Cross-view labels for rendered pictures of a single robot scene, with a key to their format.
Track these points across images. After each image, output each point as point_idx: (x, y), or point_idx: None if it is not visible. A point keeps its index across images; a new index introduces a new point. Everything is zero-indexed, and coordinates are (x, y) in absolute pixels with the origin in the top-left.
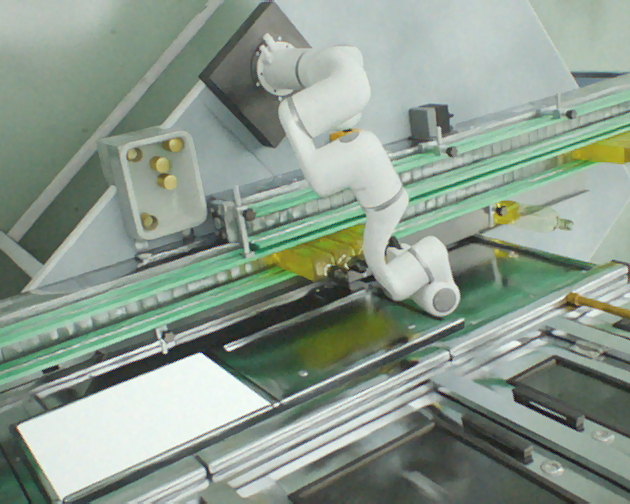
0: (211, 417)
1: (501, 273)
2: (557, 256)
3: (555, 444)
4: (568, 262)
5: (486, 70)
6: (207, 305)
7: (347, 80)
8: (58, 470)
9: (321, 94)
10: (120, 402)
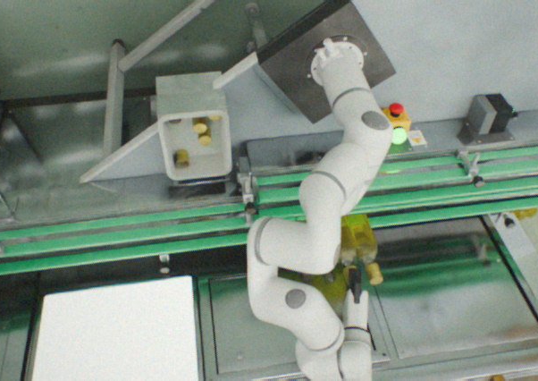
0: (155, 374)
1: (469, 288)
2: (529, 295)
3: None
4: (533, 309)
5: None
6: (205, 247)
7: (310, 256)
8: (41, 373)
9: (283, 250)
10: (113, 309)
